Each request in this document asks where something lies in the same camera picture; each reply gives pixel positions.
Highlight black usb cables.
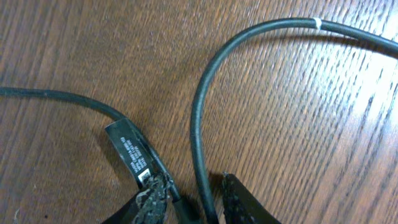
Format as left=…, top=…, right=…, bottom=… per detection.
left=0, top=17, right=398, bottom=224

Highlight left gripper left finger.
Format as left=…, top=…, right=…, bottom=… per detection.
left=102, top=174, right=170, bottom=224

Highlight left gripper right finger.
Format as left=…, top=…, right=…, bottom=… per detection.
left=221, top=173, right=280, bottom=224

